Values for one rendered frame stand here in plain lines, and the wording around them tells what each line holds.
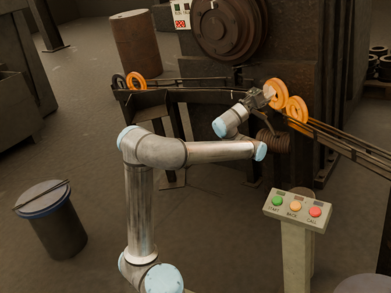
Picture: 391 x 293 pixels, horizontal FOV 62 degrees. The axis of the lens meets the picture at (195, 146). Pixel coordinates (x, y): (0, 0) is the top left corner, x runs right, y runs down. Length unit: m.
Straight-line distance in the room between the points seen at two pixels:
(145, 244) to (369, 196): 1.49
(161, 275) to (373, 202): 1.43
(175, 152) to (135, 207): 0.32
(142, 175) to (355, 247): 1.26
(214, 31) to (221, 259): 1.27
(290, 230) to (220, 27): 1.10
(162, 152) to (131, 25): 3.68
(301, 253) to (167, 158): 0.69
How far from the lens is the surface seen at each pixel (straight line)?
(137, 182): 1.27
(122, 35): 4.77
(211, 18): 1.89
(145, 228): 1.39
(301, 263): 1.52
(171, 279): 1.42
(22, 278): 2.39
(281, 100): 1.67
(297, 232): 1.39
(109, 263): 2.15
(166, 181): 2.59
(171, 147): 1.14
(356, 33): 2.70
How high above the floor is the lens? 1.52
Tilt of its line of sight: 31 degrees down
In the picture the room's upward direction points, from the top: 11 degrees counter-clockwise
